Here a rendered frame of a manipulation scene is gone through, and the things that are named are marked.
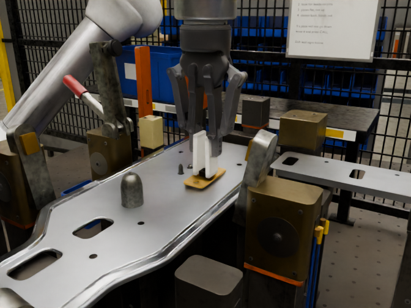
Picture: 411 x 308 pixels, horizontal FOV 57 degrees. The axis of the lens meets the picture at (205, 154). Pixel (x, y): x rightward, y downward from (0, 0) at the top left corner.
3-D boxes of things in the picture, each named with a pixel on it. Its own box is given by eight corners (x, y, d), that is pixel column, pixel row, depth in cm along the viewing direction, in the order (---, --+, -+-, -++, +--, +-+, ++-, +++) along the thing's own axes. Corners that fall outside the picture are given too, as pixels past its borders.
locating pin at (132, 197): (134, 220, 54) (131, 178, 51) (117, 214, 55) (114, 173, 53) (148, 210, 56) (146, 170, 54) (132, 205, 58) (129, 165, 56)
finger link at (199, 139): (196, 135, 59) (192, 134, 60) (196, 175, 62) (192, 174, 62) (206, 130, 62) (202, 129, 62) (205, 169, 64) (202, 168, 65)
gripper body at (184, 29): (243, 22, 55) (241, 85, 58) (194, 21, 59) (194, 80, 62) (218, 23, 49) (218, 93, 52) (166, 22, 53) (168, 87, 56)
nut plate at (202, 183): (202, 189, 59) (202, 181, 58) (181, 183, 60) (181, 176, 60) (227, 170, 65) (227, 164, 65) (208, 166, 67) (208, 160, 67)
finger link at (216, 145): (215, 123, 60) (232, 126, 58) (215, 153, 61) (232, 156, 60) (210, 126, 58) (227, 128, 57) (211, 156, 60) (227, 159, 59)
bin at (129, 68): (172, 102, 103) (170, 54, 98) (104, 89, 121) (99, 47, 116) (210, 93, 115) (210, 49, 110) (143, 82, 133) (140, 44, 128)
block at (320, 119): (301, 272, 87) (318, 121, 74) (269, 261, 91) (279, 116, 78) (311, 254, 93) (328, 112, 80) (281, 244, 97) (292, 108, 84)
